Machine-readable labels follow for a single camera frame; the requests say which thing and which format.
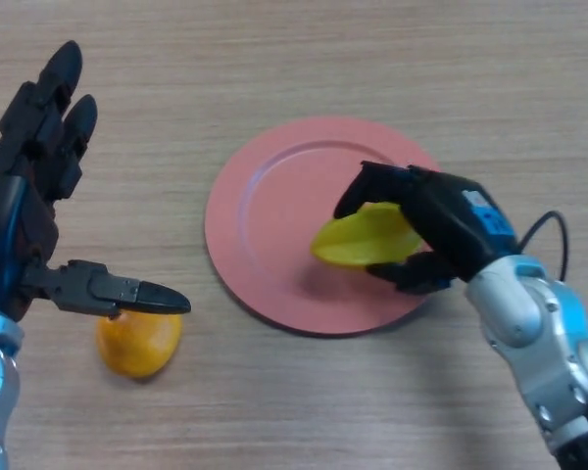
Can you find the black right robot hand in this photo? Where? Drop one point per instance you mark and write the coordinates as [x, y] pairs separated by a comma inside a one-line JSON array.
[[451, 220]]

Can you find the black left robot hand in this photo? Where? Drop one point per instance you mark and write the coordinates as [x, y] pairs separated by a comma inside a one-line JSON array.
[[14, 220]]

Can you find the yellow starfruit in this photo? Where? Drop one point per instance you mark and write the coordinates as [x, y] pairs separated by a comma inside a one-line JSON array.
[[362, 240]]

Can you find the pink round plate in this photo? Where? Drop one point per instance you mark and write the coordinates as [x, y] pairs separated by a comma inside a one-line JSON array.
[[274, 220]]

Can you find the orange yellow pear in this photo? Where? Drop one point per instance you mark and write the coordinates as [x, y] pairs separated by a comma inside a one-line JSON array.
[[139, 347]]

